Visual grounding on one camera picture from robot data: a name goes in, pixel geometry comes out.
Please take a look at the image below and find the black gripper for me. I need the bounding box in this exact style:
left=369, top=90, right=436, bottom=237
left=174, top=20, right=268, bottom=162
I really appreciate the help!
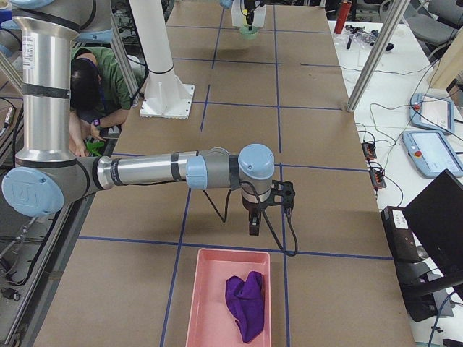
left=243, top=0, right=266, bottom=31
left=242, top=197, right=268, bottom=236

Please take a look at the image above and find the light green ceramic bowl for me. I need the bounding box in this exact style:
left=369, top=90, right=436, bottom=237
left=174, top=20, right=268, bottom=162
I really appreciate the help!
left=239, top=25, right=258, bottom=40

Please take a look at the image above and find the purple cloth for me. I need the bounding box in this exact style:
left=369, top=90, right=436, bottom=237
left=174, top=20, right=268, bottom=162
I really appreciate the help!
left=225, top=271, right=265, bottom=343

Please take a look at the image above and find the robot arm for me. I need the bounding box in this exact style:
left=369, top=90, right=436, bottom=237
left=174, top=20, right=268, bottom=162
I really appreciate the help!
left=1, top=1, right=276, bottom=235
left=219, top=0, right=266, bottom=30

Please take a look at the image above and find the clear plastic storage box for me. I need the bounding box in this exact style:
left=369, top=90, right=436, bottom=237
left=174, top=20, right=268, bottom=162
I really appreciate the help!
left=231, top=0, right=266, bottom=28

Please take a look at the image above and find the red cylinder bottle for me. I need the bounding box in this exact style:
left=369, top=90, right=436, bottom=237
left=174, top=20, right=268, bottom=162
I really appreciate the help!
left=334, top=0, right=352, bottom=35

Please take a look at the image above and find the pink plastic bin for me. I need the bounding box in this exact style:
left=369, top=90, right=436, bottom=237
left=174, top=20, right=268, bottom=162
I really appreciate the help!
left=186, top=249, right=272, bottom=346

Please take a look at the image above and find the clear plastic bag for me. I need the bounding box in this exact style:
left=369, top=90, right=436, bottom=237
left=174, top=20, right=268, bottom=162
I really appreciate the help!
left=334, top=25, right=379, bottom=50

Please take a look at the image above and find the orange terminal block near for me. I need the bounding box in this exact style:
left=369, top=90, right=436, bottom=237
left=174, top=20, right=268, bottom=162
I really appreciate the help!
left=369, top=167, right=386, bottom=191

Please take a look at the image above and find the orange terminal block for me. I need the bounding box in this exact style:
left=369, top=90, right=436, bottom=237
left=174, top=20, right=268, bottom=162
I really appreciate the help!
left=362, top=142, right=377, bottom=161
left=369, top=167, right=386, bottom=191

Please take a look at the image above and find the orange terminal block far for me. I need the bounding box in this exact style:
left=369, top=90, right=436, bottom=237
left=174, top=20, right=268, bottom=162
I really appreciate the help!
left=362, top=142, right=377, bottom=161

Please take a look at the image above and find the person in green shirt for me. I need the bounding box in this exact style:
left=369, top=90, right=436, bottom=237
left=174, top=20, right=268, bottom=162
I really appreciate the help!
left=69, top=46, right=133, bottom=157

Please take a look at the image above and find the black monitor on stand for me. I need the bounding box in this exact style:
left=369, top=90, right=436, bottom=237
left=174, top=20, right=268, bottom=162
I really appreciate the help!
left=381, top=169, right=462, bottom=322

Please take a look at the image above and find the teach pendant near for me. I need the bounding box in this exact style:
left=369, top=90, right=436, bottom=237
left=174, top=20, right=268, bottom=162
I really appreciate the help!
left=402, top=130, right=462, bottom=178

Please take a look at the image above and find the teach pendant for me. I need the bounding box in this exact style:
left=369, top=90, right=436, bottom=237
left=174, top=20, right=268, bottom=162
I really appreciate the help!
left=409, top=93, right=455, bottom=135
left=402, top=130, right=462, bottom=178

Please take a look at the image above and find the teach pendant far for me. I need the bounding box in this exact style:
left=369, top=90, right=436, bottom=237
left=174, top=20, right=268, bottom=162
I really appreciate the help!
left=409, top=93, right=455, bottom=135

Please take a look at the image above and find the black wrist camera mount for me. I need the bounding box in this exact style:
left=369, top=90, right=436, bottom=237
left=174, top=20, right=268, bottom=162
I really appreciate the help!
left=267, top=180, right=296, bottom=214

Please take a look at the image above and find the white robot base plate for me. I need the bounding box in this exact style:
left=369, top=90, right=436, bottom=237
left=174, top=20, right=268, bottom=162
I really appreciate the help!
left=129, top=0, right=195, bottom=119

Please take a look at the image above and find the aluminium frame post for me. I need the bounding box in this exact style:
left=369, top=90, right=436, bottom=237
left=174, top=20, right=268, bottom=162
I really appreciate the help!
left=347, top=0, right=410, bottom=113

